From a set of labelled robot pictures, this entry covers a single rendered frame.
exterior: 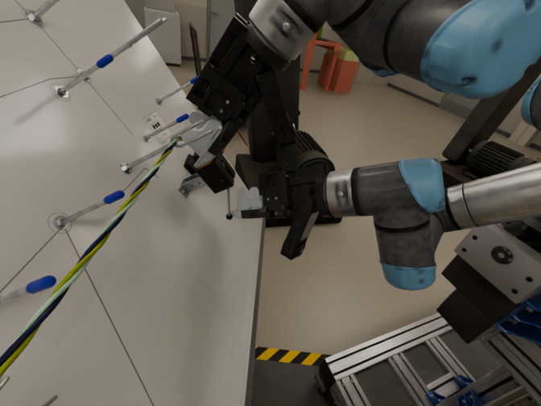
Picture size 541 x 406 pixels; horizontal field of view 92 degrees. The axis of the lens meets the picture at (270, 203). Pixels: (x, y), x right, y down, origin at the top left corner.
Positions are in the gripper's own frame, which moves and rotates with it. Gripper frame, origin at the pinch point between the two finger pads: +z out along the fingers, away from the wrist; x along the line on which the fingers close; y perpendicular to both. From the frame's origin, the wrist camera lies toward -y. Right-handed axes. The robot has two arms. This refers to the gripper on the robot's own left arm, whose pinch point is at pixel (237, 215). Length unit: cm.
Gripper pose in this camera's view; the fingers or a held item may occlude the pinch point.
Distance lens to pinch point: 54.0
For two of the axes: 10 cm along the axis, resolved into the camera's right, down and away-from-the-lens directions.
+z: -8.4, 0.9, 5.3
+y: -1.1, -9.9, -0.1
